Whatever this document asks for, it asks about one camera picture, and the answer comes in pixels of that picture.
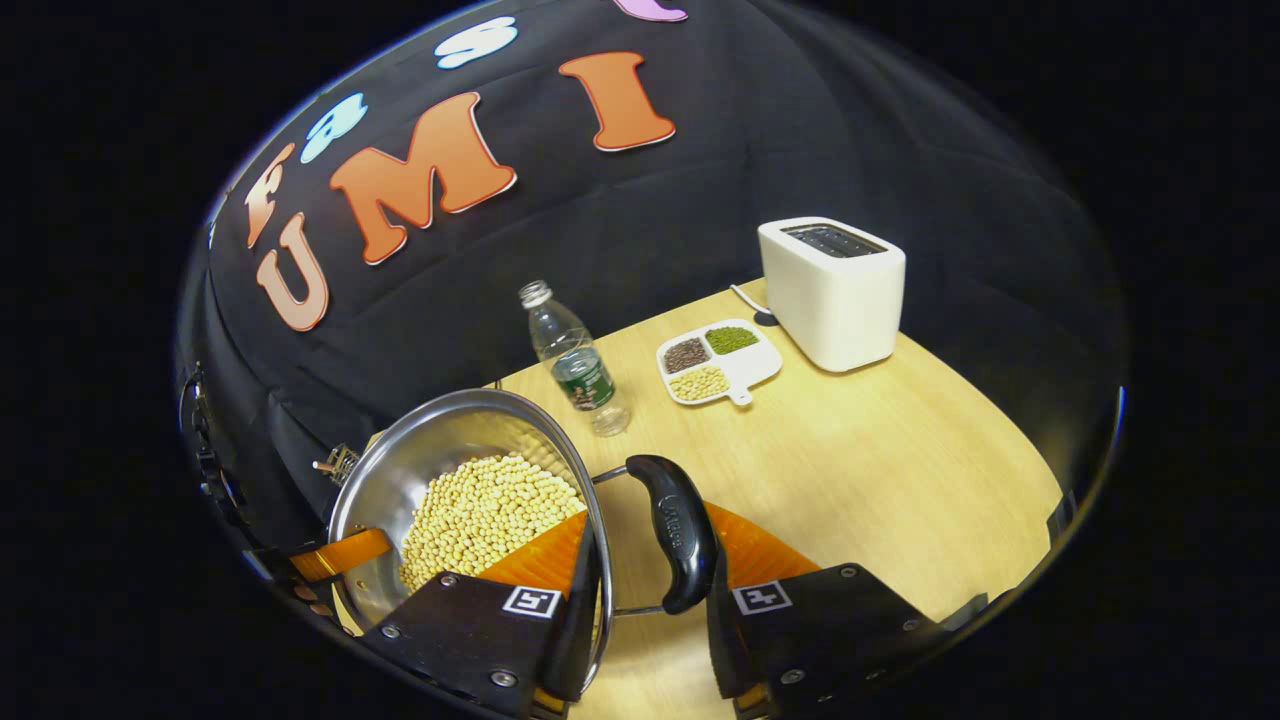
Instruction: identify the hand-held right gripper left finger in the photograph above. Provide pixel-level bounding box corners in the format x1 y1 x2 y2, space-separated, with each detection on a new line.
360 510 601 716

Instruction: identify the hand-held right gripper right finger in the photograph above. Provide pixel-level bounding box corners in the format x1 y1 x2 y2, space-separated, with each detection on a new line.
705 500 951 716

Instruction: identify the pile of yellow soybeans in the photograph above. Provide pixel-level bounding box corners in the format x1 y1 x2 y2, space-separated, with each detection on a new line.
400 453 587 591

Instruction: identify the steel pot with black handle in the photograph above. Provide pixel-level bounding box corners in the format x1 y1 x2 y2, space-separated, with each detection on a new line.
327 388 721 701

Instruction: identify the small metal clamp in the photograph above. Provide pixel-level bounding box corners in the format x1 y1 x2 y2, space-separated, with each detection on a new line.
313 445 362 487

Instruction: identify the clear plastic water bottle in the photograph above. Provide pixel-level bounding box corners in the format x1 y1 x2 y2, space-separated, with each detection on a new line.
518 280 633 438

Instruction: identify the white divided bean dish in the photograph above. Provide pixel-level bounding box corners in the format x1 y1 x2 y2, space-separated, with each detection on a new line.
656 318 783 407

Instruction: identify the white toaster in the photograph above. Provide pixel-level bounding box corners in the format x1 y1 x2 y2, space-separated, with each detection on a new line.
757 216 907 373

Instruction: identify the toaster power cable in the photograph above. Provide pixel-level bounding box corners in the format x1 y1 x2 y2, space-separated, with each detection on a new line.
729 284 780 329

